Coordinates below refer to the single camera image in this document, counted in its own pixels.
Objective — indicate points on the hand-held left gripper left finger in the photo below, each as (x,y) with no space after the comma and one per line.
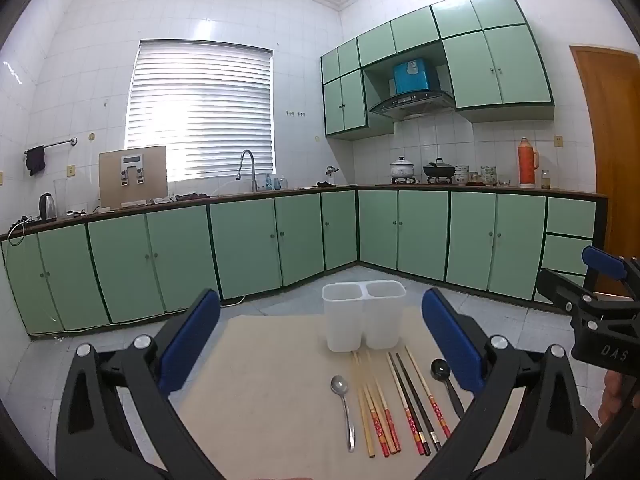
(190,345)

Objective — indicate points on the black spoon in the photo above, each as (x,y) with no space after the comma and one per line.
(440,371)

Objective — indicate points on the small metal teapot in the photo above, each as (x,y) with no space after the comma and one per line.
(332,175)

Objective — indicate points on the black range hood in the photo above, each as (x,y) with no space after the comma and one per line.
(410,102)

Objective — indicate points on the stack of white bowls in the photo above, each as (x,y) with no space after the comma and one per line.
(461,175)

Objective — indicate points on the person's right hand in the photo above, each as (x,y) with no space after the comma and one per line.
(612,395)

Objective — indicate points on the clear plastic pitcher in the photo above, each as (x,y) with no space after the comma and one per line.
(60,200)

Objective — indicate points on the silver metal spoon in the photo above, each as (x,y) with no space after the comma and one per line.
(339,386)

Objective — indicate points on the grey white small device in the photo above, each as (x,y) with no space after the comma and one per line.
(132,170)

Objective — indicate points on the green base cabinets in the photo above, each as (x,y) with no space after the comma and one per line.
(240,245)

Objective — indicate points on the white lidded pot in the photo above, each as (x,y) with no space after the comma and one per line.
(402,169)

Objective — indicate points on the dark hanging towel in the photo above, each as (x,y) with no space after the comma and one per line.
(36,160)

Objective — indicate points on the glass bottles by sink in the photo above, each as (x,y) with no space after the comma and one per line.
(276,182)

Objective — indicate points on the black chopstick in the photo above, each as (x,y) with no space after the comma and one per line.
(415,410)
(423,410)

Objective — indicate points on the metal towel rail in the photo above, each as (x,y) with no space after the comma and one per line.
(60,143)

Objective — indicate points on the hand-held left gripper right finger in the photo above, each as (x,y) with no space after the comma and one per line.
(450,340)

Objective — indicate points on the brown wooden door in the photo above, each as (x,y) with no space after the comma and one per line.
(615,160)

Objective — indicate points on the orange thermos flask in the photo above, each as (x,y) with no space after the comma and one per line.
(527,165)

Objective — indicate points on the black wok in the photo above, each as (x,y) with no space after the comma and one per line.
(440,170)

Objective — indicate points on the small glass jar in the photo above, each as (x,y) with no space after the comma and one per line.
(546,180)

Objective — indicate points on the white window blinds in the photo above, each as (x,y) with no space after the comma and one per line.
(200,110)

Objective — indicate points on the blue box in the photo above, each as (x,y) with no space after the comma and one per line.
(412,77)

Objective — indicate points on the red-ended bamboo chopstick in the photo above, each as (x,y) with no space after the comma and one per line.
(391,417)
(376,420)
(435,407)
(410,422)
(386,422)
(362,405)

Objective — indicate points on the white double utensil holder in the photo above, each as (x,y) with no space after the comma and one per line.
(342,320)

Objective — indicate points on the metal kitchen faucet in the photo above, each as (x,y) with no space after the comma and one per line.
(252,170)

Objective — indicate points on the brown cardboard panel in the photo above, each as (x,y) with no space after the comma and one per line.
(110,180)

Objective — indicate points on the floral ceramic container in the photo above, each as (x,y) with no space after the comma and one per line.
(488,175)

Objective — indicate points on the steel electric kettle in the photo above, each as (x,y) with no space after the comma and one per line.
(47,207)

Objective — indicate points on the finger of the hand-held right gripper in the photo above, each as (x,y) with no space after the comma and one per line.
(602,260)
(560,287)

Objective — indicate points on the green wall cabinets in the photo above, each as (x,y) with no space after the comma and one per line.
(500,65)

